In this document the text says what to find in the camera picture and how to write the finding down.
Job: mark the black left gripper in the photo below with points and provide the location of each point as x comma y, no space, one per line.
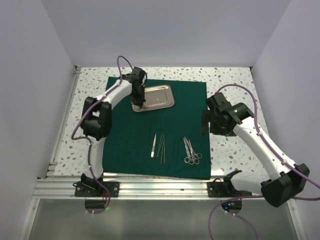
139,101

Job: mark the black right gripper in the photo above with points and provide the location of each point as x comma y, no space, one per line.
207,116

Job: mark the silver surgical scissors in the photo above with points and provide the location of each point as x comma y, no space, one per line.
189,158
193,158

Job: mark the dark green surgical cloth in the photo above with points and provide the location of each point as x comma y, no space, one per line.
166,142

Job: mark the silver pointed tweezers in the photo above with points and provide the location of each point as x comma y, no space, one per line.
160,144
163,151

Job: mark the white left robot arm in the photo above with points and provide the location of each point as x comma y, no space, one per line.
96,120

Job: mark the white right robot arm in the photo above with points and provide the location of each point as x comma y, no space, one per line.
284,178

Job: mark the stainless steel instrument tray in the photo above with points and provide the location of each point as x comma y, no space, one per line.
156,98

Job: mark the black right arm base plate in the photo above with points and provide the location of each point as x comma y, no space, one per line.
219,188

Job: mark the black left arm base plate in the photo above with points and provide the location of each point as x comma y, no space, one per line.
95,190

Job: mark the aluminium rail frame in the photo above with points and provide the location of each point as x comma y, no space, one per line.
148,207

